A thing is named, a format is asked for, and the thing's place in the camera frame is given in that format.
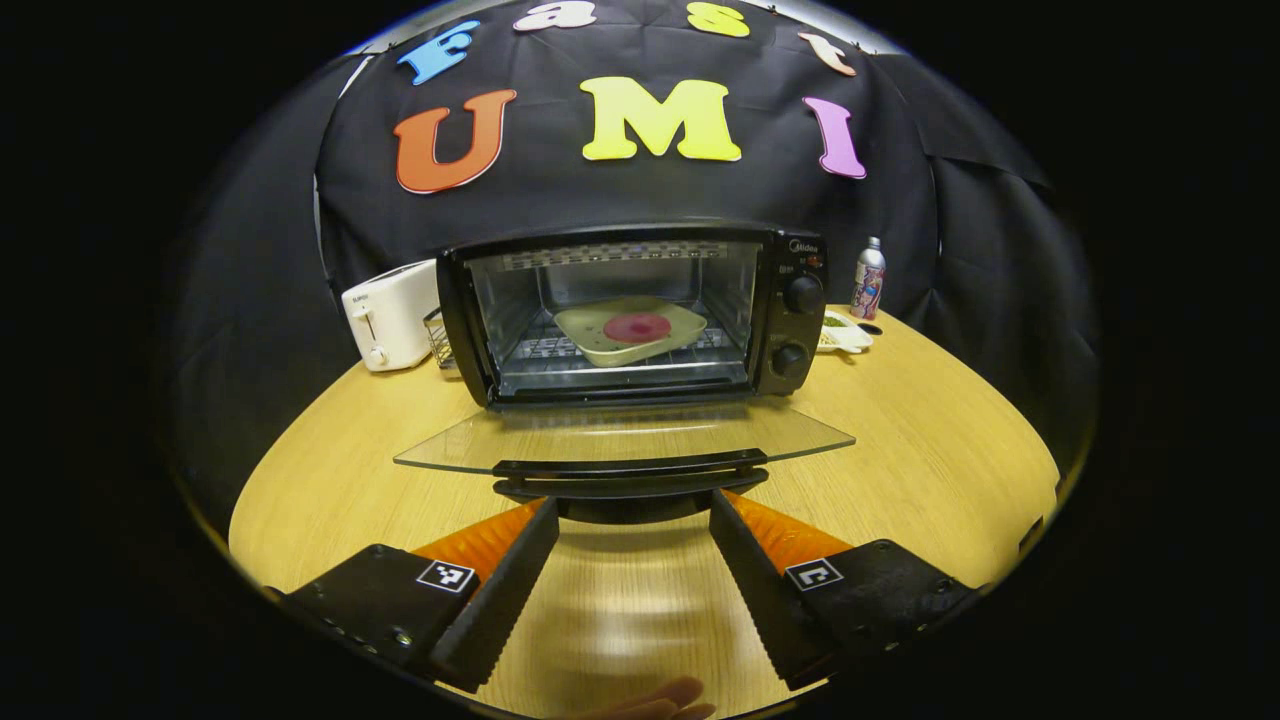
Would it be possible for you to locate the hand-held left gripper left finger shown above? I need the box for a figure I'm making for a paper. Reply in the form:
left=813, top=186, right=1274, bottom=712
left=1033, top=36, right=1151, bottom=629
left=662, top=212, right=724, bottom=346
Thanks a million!
left=265, top=497, right=561, bottom=694

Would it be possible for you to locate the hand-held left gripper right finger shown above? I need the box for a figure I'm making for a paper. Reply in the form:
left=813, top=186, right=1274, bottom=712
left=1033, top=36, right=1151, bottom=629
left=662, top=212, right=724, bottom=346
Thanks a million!
left=707, top=489, right=988, bottom=692

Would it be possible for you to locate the black electric oven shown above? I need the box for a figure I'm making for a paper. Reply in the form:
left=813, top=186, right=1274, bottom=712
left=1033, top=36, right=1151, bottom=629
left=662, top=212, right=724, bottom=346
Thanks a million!
left=393, top=222, right=857, bottom=526

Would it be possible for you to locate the cream food tray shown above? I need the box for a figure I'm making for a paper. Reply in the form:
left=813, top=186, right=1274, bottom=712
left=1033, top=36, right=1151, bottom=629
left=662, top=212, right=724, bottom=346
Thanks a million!
left=553, top=296, right=709, bottom=368

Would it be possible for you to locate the pink round food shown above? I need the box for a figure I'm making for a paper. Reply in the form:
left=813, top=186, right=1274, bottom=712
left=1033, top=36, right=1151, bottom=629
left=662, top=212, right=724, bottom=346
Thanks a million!
left=603, top=312, right=673, bottom=345

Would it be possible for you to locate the white divided snack dish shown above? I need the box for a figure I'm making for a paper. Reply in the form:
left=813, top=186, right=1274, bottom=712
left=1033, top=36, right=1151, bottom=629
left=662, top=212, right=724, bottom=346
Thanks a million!
left=815, top=310, right=874, bottom=354

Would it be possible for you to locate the white toaster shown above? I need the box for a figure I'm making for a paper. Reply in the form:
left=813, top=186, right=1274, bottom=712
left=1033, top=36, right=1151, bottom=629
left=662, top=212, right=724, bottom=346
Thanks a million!
left=341, top=260, right=441, bottom=373

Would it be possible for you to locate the silver bottle with colourful label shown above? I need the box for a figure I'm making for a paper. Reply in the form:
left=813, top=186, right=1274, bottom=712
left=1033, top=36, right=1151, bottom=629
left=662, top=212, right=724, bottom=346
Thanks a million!
left=851, top=237, right=887, bottom=321

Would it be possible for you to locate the black backdrop cloth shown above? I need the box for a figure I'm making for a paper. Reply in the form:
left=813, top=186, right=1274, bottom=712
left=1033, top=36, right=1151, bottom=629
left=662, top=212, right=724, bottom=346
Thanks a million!
left=170, top=0, right=1101, bottom=501

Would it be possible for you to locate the wire oven rack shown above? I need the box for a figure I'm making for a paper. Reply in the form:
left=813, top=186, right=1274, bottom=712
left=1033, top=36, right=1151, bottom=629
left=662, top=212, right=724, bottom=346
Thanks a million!
left=510, top=320, right=741, bottom=367

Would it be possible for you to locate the wire mesh holder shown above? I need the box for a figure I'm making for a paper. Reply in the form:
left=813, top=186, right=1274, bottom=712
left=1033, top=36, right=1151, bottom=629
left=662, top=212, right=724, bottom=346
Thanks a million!
left=424, top=308, right=461, bottom=371

